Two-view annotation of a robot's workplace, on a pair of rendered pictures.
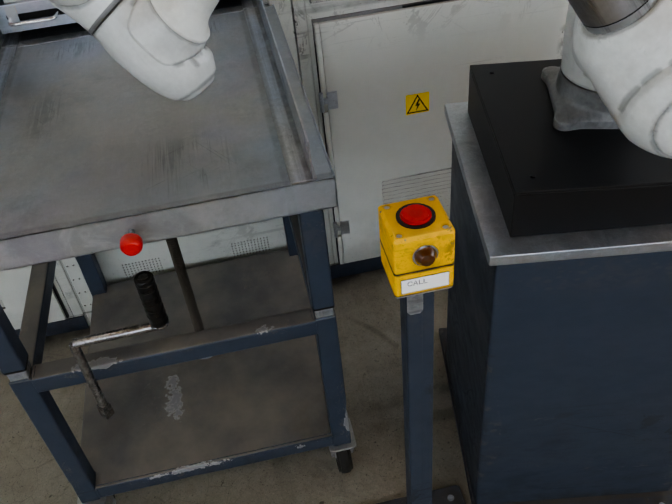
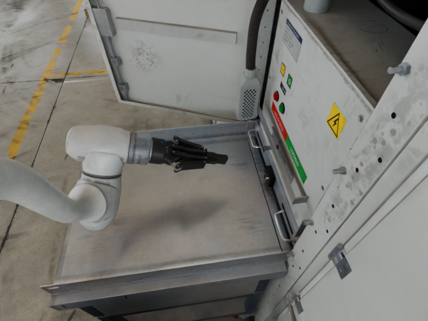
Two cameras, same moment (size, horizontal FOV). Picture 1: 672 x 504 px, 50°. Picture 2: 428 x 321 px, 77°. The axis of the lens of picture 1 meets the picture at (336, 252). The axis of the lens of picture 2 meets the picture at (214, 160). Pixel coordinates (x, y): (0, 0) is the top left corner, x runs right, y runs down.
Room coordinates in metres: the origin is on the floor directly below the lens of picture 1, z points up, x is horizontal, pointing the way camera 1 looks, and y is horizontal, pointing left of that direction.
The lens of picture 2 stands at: (1.32, -0.18, 1.67)
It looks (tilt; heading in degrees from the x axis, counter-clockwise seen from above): 50 degrees down; 89
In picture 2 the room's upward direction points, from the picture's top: straight up
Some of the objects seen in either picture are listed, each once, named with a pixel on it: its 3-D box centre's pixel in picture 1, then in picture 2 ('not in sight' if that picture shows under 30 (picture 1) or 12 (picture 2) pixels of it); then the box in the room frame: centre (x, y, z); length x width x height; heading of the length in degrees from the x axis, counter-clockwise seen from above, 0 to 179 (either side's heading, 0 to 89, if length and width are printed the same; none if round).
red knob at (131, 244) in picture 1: (131, 240); not in sight; (0.81, 0.29, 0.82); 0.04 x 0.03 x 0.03; 7
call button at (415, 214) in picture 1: (415, 217); not in sight; (0.69, -0.10, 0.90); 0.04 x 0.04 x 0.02
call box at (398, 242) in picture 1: (416, 246); not in sight; (0.69, -0.10, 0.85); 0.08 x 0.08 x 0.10; 7
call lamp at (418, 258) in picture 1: (426, 258); not in sight; (0.65, -0.11, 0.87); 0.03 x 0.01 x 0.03; 97
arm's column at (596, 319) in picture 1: (566, 314); not in sight; (0.98, -0.46, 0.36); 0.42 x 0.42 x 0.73; 88
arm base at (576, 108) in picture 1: (604, 79); not in sight; (1.04, -0.47, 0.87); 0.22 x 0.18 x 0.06; 171
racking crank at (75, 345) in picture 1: (125, 350); not in sight; (0.81, 0.36, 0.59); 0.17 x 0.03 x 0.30; 98
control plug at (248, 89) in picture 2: not in sight; (248, 96); (1.45, 0.59, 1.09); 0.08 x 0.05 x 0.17; 7
